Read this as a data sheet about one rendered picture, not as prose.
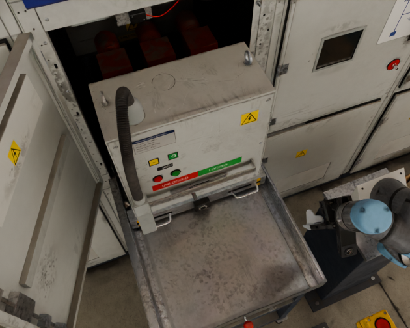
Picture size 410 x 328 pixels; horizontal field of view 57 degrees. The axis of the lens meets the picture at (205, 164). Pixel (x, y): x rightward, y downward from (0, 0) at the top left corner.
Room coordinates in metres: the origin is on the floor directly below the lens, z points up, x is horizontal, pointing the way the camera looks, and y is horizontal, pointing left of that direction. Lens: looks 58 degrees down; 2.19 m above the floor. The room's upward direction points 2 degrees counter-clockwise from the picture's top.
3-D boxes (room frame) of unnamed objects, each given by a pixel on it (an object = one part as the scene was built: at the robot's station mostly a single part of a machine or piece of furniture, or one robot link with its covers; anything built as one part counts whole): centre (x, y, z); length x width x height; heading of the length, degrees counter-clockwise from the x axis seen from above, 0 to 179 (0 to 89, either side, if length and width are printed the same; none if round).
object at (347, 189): (0.65, -0.70, 0.74); 0.32 x 0.32 x 0.02; 21
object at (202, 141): (0.65, 0.02, 1.15); 0.48 x 0.01 x 0.48; 109
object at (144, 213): (0.52, 0.20, 1.09); 0.08 x 0.05 x 0.17; 19
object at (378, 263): (0.65, -0.70, 0.36); 0.30 x 0.30 x 0.73; 21
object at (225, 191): (0.67, 0.03, 0.90); 0.54 x 0.05 x 0.06; 109
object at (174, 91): (0.90, 0.11, 1.15); 0.51 x 0.50 x 0.48; 19
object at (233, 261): (0.57, -0.01, 0.82); 0.68 x 0.62 x 0.06; 19
